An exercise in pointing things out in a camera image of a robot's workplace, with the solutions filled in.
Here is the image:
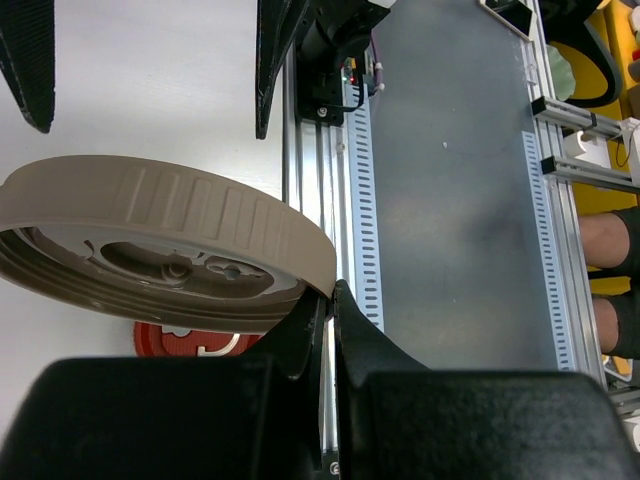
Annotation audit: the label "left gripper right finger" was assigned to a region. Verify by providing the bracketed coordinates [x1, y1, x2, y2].
[333, 281, 639, 479]

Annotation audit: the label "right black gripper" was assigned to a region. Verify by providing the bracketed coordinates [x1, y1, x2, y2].
[255, 0, 393, 140]

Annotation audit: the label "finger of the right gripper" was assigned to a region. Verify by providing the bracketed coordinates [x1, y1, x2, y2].
[1, 0, 55, 134]

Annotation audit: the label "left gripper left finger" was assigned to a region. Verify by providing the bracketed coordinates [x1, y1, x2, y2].
[1, 290, 327, 479]

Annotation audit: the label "red lunch box lid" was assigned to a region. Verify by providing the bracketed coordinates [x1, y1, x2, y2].
[133, 322, 261, 357]

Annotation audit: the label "beige lunch box lid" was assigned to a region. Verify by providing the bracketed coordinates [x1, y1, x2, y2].
[1, 155, 336, 333]

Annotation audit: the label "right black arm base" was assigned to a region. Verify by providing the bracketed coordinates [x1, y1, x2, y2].
[295, 43, 368, 127]

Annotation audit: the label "person's bare knees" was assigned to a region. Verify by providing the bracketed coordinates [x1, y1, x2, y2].
[578, 208, 640, 360]

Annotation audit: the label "grey slotted cable duct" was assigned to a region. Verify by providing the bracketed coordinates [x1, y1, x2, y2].
[345, 85, 385, 331]

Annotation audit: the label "yellow object behind rail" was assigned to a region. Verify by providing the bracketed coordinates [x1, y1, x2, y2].
[539, 1, 639, 118]

